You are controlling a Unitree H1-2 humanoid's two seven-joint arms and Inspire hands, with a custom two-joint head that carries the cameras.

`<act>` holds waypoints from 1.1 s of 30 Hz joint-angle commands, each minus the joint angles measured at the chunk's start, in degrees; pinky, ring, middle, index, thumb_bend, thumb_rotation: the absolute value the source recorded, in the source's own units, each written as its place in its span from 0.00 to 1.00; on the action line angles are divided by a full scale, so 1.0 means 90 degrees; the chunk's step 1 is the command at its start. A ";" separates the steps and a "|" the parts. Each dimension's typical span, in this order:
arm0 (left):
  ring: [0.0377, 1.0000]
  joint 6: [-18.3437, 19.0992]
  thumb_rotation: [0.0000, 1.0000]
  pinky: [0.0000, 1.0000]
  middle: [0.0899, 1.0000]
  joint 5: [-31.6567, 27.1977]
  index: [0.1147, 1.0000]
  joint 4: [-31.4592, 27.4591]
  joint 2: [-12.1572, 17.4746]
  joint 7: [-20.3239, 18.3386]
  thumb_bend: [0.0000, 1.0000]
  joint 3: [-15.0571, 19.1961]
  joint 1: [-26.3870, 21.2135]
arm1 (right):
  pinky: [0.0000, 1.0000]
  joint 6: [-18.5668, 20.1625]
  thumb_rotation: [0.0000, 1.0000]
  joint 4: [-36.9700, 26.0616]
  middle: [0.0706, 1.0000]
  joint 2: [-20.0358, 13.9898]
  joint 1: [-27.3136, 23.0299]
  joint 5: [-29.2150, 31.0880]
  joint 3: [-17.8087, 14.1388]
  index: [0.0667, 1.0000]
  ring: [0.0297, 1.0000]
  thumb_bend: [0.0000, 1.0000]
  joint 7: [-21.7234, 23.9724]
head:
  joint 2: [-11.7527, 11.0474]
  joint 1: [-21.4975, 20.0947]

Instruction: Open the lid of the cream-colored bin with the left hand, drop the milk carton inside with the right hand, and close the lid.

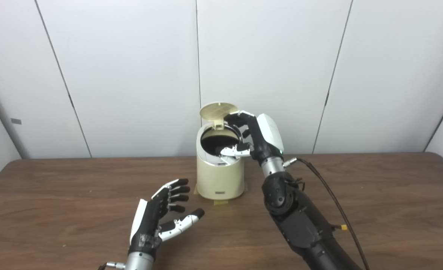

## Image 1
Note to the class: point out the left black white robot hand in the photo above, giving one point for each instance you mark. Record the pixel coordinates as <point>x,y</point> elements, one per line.
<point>148,221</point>

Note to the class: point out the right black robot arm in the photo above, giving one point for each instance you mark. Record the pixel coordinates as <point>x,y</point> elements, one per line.
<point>300,221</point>

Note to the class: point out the small grey wall label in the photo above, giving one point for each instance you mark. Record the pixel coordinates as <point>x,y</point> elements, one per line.
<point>16,121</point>

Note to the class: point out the cream-colored round bin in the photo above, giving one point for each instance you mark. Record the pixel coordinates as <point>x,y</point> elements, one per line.
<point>219,180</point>

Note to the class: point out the cream round bin lid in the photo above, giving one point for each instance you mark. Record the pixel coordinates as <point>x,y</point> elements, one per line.
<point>217,110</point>

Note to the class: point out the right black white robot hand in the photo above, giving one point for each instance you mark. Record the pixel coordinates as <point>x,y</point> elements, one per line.
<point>266,138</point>

